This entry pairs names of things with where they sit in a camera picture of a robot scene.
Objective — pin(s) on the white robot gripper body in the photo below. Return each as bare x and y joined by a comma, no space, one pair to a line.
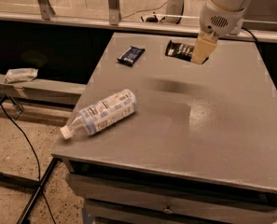
218,19

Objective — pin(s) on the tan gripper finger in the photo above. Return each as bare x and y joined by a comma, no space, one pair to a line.
204,47

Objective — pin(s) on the black chocolate rxbar wrapper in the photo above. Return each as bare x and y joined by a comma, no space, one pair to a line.
179,50

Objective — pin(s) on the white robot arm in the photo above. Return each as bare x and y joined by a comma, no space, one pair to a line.
231,4

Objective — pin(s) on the blue blueberry rxbar wrapper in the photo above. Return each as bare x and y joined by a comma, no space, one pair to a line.
130,56

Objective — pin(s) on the clear plastic water bottle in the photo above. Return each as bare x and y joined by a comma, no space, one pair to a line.
97,117

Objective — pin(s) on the grey metal drawer cabinet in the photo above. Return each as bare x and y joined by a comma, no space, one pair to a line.
116,196

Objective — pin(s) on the white crumpled packet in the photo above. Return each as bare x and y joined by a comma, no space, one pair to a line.
20,75

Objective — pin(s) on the black tripod stand leg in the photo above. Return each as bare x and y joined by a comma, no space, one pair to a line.
35,188

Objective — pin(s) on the grey metal rail frame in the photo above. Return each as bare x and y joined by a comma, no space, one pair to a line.
145,16

